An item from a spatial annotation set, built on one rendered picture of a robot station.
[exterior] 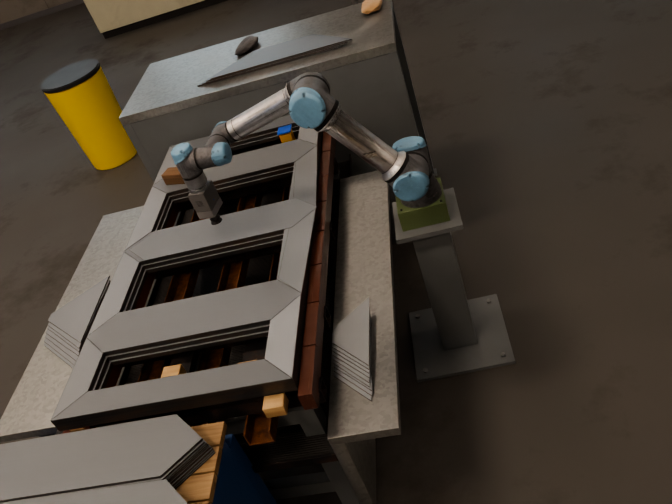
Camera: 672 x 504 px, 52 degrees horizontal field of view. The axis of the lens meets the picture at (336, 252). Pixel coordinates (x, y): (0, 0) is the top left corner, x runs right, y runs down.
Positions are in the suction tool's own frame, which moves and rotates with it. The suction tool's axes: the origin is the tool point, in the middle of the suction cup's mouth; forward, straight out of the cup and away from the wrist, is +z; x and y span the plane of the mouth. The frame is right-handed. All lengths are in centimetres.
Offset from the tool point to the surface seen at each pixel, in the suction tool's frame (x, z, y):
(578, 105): 124, 90, -203
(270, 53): -5, -17, -102
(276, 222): 22.5, 3.7, -0.5
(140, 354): -8, 7, 57
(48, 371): -51, 15, 56
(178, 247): -14.2, 3.7, 8.6
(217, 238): 0.9, 3.7, 5.4
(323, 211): 36.9, 7.7, -9.8
